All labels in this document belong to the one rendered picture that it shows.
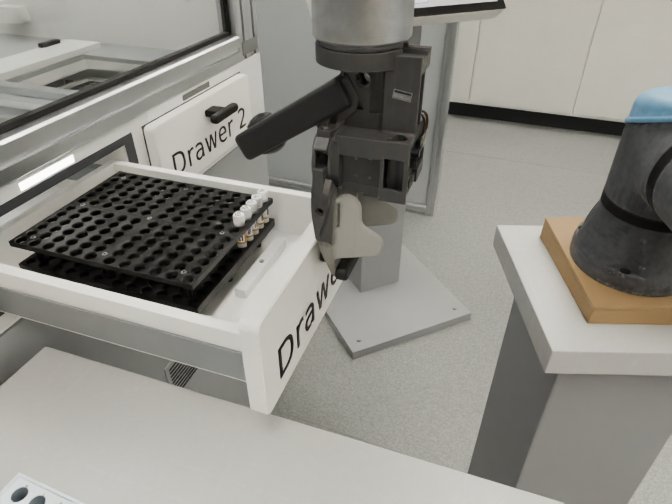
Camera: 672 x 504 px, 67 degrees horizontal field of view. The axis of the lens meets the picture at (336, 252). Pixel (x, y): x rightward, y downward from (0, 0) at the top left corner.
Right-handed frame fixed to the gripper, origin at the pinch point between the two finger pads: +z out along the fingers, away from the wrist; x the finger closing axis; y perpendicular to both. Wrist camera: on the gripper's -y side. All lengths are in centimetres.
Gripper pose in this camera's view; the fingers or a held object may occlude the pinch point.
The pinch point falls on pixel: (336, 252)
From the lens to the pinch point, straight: 50.4
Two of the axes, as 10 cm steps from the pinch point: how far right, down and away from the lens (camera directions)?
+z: 0.0, 8.2, 5.7
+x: 3.3, -5.4, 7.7
